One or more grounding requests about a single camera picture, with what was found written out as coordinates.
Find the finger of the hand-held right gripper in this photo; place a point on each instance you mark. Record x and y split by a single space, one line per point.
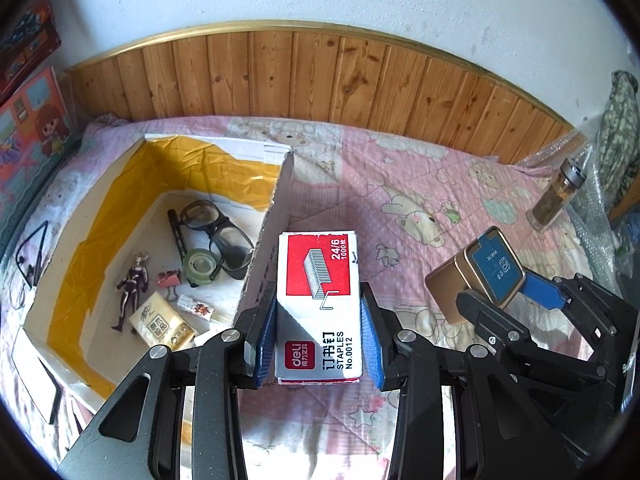
487 320
542 292

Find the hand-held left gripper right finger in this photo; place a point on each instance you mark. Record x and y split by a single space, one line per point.
372 350

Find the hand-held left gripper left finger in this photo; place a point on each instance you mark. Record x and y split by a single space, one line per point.
262 355

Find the gold tin blue lid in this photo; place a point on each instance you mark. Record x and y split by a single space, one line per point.
495 265

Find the red white staples box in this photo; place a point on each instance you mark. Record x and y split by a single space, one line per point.
320 285

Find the small white plastic piece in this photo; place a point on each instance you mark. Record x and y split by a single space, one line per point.
186 303

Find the green tape roll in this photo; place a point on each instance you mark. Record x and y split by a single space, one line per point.
200 280

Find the yellow tissue packet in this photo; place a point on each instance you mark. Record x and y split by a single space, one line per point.
160 325

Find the purple black toy figure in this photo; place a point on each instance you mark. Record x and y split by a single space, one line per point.
131 290

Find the black marker pen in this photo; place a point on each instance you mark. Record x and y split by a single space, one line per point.
176 235

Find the white cardboard box yellow tape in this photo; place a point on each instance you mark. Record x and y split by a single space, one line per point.
147 225

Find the clear bubble wrap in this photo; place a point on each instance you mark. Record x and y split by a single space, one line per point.
595 220

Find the glass spice jar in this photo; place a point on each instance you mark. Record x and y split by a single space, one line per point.
552 200

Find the pink printed quilt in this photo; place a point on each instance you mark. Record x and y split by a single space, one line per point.
400 170

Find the camouflage cloth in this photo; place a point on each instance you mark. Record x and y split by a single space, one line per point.
620 125

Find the white flat board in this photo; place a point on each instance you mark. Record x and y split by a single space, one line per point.
32 370

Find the black neckband earphones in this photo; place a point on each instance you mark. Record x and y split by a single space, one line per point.
18 256

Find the pink cartoon toy box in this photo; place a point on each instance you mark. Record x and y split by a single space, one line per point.
30 135

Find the dark robot toy box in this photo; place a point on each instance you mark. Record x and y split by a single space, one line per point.
25 45

